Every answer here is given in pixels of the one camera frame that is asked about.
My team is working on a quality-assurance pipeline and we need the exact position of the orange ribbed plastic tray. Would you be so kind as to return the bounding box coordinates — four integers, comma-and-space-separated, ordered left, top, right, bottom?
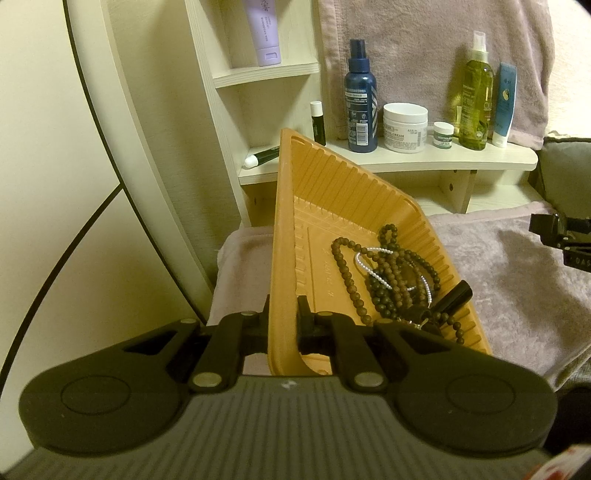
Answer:
267, 127, 493, 377

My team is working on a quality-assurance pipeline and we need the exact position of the cream corner shelf unit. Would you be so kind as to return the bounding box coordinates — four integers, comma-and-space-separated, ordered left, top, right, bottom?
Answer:
98, 0, 540, 227

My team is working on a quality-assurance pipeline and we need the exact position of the white cream jar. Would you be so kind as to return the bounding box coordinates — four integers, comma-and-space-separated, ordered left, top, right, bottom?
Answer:
383, 103, 428, 154

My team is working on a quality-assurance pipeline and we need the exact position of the yellow-green oil spray bottle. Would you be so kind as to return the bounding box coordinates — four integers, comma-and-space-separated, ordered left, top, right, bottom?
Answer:
459, 31, 494, 151

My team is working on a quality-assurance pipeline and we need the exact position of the dark blue spray bottle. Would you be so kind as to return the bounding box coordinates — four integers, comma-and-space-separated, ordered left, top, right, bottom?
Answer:
345, 39, 379, 153

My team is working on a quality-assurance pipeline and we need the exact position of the black cylindrical tube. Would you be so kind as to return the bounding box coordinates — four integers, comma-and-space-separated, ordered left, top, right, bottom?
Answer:
420, 280, 473, 339

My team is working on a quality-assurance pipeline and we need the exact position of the mauve towel on bed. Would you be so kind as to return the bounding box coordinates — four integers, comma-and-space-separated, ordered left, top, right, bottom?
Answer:
207, 202, 590, 391

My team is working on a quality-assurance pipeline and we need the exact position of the blue white squeeze tube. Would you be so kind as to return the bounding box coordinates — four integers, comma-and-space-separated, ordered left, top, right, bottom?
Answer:
492, 62, 517, 148

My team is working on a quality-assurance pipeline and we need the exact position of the lavender cosmetic tube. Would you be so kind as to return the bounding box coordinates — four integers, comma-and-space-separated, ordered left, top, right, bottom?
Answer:
242, 0, 281, 67

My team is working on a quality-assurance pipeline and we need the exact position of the white pearl bead necklace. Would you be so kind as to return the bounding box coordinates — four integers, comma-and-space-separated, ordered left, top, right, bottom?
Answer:
353, 246, 434, 308

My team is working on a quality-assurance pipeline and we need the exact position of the standing black white-capped stick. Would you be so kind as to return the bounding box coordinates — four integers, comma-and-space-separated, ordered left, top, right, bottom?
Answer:
310, 100, 327, 146

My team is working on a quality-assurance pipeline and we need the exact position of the brown wooden bead necklace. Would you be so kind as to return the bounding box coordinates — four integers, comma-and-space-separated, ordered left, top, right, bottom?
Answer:
329, 223, 466, 345

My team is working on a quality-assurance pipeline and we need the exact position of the lying dark white-capped tube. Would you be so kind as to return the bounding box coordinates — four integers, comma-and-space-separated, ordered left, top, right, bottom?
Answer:
242, 146, 280, 170

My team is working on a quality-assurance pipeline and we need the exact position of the grey cushion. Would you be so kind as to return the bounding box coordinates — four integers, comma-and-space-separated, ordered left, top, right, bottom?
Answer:
528, 137, 591, 218

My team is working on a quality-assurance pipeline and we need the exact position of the mauve hanging towel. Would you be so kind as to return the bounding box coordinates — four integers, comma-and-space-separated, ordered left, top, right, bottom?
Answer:
318, 1, 555, 150

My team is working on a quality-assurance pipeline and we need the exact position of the small green white jar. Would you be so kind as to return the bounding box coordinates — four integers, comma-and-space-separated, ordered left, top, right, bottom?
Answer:
433, 121, 455, 149

